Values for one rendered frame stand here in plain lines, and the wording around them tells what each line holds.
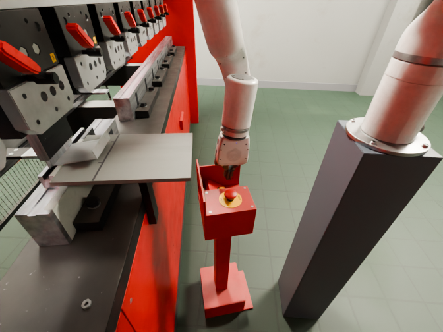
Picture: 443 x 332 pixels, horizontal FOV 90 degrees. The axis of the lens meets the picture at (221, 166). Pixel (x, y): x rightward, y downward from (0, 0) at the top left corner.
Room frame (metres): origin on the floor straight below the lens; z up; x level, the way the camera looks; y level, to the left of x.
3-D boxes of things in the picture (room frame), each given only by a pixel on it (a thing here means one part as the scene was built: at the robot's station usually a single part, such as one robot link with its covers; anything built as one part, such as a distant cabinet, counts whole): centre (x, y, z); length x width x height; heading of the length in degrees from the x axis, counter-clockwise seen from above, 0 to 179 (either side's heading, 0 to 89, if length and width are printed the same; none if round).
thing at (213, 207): (0.53, -0.01, 0.75); 0.20 x 0.16 x 0.18; 12
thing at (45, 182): (0.42, 0.35, 0.98); 0.20 x 0.03 x 0.03; 6
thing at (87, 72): (0.57, 0.36, 1.18); 0.15 x 0.09 x 0.17; 6
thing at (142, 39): (1.16, 0.42, 1.18); 0.15 x 0.09 x 0.17; 6
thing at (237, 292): (0.54, -0.04, 0.06); 0.25 x 0.20 x 0.12; 102
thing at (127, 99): (1.65, 0.47, 0.92); 1.68 x 0.06 x 0.10; 6
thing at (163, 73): (1.40, 0.39, 0.89); 0.30 x 0.05 x 0.03; 6
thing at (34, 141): (0.39, 0.35, 1.05); 0.10 x 0.02 x 0.10; 6
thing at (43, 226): (0.45, 0.35, 0.92); 0.39 x 0.06 x 0.10; 6
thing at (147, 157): (0.41, 0.20, 1.00); 0.26 x 0.18 x 0.01; 96
